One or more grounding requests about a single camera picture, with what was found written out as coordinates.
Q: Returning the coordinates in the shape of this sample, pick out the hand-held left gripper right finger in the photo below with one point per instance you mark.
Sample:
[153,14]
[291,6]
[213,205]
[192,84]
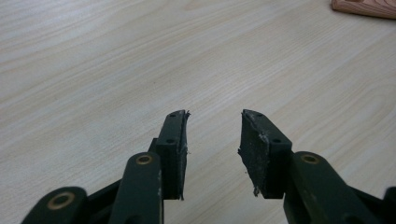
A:
[263,158]

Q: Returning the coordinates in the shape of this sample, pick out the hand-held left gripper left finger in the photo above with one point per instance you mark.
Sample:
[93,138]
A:
[172,155]

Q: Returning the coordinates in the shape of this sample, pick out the wooden board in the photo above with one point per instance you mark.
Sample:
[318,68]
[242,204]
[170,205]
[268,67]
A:
[365,7]

